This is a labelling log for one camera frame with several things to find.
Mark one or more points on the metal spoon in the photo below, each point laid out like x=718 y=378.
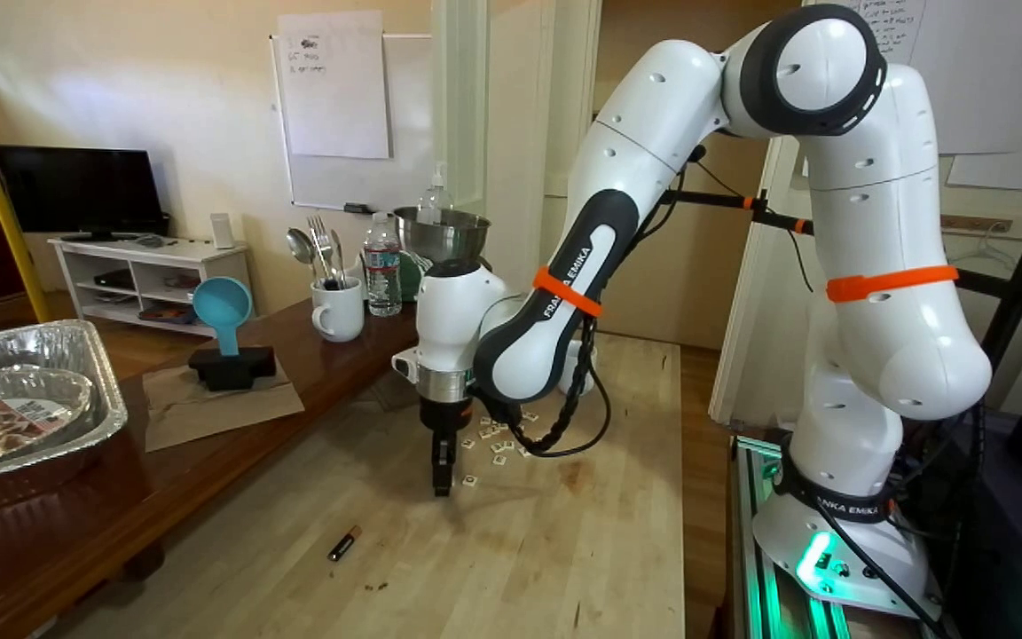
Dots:
x=302 y=245

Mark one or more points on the dark wooden side table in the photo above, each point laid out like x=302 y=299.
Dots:
x=63 y=534

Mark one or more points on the cream E letter tile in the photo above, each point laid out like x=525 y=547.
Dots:
x=472 y=483

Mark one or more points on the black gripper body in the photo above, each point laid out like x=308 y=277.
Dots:
x=445 y=422

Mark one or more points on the white flipchart paper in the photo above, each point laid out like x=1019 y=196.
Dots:
x=336 y=95

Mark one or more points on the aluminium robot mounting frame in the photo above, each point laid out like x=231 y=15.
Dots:
x=745 y=534

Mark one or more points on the clear pump sanitizer bottle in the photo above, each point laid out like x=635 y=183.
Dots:
x=434 y=199

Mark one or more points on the small white device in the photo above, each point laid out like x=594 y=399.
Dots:
x=220 y=230

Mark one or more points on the black funnel base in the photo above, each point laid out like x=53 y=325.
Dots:
x=231 y=371

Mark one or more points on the small dark marker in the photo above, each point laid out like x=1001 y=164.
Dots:
x=341 y=544

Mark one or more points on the black camera mount rod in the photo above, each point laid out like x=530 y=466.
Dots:
x=710 y=199

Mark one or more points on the black flat television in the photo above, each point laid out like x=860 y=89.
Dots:
x=80 y=190

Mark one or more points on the crumpled plastic wrapper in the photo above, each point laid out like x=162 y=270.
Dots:
x=1 y=429

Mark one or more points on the black equipment case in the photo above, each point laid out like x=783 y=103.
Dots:
x=1009 y=554

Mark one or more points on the clear plastic water bottle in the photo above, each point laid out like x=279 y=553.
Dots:
x=382 y=277

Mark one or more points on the green striped white towel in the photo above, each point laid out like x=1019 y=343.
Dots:
x=408 y=283

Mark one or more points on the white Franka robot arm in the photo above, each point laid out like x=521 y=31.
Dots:
x=879 y=357

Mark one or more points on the white upright panel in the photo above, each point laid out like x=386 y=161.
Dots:
x=760 y=332

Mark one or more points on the yellow stick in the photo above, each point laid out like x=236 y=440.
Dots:
x=17 y=242

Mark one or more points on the aluminium foil tray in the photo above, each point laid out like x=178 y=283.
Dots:
x=52 y=357

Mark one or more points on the wall whiteboard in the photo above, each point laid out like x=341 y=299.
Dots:
x=408 y=120

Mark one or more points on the brown paper sheet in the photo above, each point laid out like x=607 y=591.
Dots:
x=216 y=412

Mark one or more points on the white written wall poster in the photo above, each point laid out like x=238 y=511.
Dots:
x=1009 y=95

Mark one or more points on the large steel mixing bowl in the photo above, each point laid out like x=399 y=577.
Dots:
x=445 y=237

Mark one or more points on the white television shelf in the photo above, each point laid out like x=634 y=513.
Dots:
x=178 y=254

